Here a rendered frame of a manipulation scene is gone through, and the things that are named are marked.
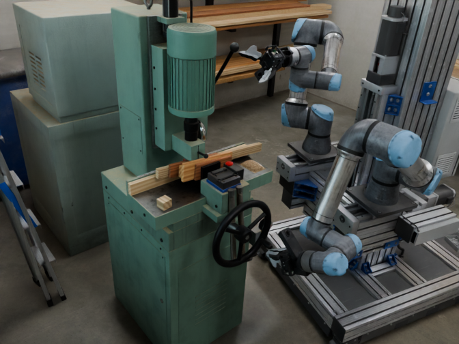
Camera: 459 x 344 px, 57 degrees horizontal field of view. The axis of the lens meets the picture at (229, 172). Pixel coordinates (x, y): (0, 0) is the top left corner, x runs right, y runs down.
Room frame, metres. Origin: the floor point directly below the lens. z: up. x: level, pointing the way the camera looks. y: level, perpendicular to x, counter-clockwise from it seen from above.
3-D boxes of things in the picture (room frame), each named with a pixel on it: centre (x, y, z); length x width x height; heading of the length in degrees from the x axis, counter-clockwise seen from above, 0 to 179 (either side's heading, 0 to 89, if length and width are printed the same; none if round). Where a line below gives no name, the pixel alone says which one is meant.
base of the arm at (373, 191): (1.60, -0.68, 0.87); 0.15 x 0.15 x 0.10
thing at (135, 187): (1.56, 0.16, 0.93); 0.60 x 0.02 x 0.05; 132
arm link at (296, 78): (1.81, -0.29, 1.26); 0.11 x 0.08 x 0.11; 79
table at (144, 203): (1.47, 0.07, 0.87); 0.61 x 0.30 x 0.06; 132
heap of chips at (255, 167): (1.65, -0.10, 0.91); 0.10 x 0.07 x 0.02; 42
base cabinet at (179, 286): (1.62, 0.24, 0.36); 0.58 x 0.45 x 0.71; 42
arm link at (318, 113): (2.04, -0.45, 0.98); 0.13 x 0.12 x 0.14; 79
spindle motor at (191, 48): (1.53, 0.16, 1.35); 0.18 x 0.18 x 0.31
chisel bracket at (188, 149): (1.55, 0.17, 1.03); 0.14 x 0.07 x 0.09; 42
